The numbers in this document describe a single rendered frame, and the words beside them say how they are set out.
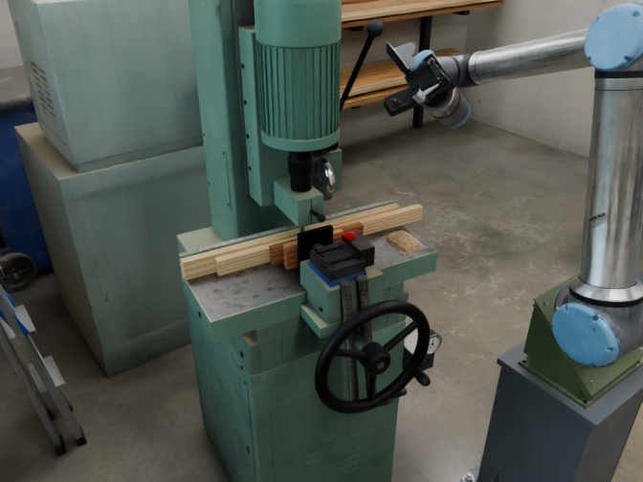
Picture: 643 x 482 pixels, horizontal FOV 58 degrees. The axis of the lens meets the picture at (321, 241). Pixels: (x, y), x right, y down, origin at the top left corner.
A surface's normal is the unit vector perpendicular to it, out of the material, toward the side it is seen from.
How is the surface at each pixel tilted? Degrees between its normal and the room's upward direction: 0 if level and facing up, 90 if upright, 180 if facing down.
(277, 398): 90
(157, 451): 0
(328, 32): 90
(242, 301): 0
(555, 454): 90
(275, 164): 90
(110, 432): 0
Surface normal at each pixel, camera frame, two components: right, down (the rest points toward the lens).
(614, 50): -0.84, 0.10
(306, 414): 0.48, 0.44
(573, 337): -0.83, 0.31
